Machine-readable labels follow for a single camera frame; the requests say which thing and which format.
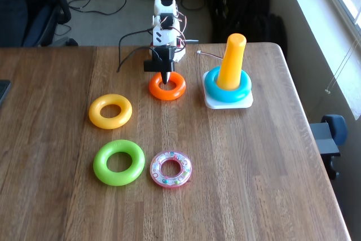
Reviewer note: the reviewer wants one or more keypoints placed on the grey metal clamp bar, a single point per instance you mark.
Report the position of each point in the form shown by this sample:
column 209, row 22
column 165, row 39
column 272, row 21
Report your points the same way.
column 191, row 39

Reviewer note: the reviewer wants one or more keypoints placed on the yellow peg on white base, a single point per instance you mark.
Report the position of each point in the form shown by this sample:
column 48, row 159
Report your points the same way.
column 232, row 60

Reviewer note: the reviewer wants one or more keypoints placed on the black backpack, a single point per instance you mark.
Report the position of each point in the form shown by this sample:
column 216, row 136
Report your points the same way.
column 242, row 12

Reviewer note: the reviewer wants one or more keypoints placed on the black office chair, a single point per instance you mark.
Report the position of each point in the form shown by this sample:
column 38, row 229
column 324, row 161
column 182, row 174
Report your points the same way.
column 42, row 18

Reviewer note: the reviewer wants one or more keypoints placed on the black camera box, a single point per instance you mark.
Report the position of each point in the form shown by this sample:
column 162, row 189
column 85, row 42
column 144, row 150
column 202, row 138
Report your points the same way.
column 149, row 66

